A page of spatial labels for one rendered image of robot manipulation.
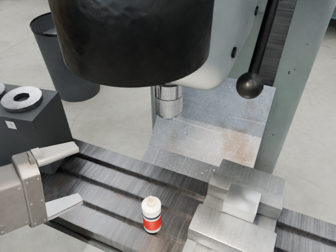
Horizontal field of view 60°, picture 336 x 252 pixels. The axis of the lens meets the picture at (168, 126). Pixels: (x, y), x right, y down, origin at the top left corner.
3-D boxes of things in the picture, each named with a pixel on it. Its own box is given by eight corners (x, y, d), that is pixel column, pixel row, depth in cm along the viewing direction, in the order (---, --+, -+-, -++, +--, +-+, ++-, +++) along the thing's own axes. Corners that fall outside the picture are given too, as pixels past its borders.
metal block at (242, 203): (249, 232, 56) (255, 215, 52) (219, 220, 58) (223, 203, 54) (255, 210, 60) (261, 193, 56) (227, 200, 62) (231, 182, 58)
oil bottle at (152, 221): (157, 236, 64) (155, 208, 56) (140, 229, 65) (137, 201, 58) (164, 220, 66) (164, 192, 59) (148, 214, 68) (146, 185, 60)
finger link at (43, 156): (80, 153, 43) (37, 167, 39) (72, 143, 45) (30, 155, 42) (80, 145, 42) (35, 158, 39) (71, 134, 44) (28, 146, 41)
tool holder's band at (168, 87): (153, 74, 47) (153, 69, 46) (183, 74, 47) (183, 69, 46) (152, 91, 43) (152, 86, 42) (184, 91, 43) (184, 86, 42)
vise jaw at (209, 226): (266, 273, 51) (271, 263, 48) (187, 238, 56) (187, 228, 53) (272, 243, 55) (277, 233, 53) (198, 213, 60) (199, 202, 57)
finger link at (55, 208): (76, 190, 50) (39, 205, 46) (84, 202, 48) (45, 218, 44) (77, 197, 51) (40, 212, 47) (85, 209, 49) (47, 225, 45)
